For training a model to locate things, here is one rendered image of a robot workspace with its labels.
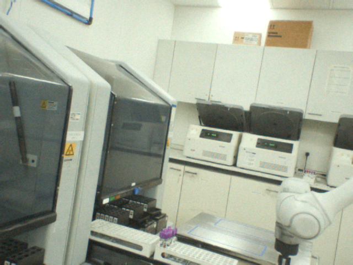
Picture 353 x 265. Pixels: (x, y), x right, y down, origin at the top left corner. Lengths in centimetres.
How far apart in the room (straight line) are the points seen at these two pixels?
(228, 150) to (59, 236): 256
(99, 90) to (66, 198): 40
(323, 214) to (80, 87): 84
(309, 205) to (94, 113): 78
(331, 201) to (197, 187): 274
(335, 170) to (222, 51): 169
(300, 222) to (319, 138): 316
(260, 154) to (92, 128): 249
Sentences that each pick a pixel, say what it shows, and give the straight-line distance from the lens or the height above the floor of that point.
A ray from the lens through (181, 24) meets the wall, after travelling 466.
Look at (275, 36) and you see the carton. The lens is 404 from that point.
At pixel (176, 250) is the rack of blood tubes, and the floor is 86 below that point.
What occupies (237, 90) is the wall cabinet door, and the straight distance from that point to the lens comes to 394.
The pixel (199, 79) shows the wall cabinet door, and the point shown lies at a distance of 406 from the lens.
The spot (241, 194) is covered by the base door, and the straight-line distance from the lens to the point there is 366.
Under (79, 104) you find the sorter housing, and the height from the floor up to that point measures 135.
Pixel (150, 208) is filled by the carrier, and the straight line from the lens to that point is 193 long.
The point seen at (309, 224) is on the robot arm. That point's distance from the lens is 106.
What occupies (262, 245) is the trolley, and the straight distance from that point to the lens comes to 177.
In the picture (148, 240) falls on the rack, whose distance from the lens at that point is 144.
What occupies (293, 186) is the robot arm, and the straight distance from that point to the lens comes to 123.
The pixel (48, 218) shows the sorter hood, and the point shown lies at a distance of 120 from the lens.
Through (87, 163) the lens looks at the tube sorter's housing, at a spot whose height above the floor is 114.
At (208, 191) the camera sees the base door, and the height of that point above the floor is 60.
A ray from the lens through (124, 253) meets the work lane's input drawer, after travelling 146.
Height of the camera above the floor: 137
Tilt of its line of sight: 3 degrees down
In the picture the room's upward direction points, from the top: 9 degrees clockwise
